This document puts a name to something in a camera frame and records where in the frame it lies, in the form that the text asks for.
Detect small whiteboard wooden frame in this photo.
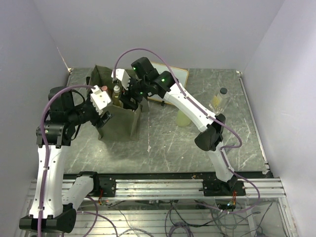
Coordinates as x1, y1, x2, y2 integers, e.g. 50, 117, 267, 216
148, 61, 190, 104

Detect clear bottle yellow label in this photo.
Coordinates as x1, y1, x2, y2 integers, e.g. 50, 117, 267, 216
209, 87, 230, 114

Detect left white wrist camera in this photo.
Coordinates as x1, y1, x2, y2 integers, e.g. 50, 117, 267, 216
90, 85, 112, 115

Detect loose cables under frame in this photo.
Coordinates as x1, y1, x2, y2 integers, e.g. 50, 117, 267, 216
81, 196, 270, 237

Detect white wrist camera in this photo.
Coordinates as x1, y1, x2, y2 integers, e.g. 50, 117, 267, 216
111, 69, 130, 90
90, 85, 112, 115

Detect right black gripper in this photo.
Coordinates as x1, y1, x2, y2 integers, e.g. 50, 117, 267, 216
118, 75, 150, 110

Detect amber clear soap bottle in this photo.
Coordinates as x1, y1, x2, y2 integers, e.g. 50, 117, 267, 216
112, 85, 123, 108

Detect aluminium rail frame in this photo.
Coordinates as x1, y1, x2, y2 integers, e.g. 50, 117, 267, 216
14, 171, 297, 237

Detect green canvas bag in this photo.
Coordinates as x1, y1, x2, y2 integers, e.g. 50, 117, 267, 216
86, 65, 149, 142

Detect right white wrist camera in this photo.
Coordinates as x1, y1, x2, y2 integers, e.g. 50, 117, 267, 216
111, 69, 130, 90

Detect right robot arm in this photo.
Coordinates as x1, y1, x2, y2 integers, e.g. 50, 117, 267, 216
112, 57, 237, 196

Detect green bottle pink pump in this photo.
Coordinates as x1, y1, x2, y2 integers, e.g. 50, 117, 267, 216
176, 110, 191, 127

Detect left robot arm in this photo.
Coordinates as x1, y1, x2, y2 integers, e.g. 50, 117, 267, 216
19, 85, 112, 237

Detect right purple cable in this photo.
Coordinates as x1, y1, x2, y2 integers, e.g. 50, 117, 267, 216
114, 48, 261, 214

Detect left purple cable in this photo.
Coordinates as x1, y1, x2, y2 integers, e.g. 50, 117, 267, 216
37, 84, 117, 237

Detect purple cable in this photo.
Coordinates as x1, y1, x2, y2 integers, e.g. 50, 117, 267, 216
37, 84, 117, 237
114, 48, 261, 214

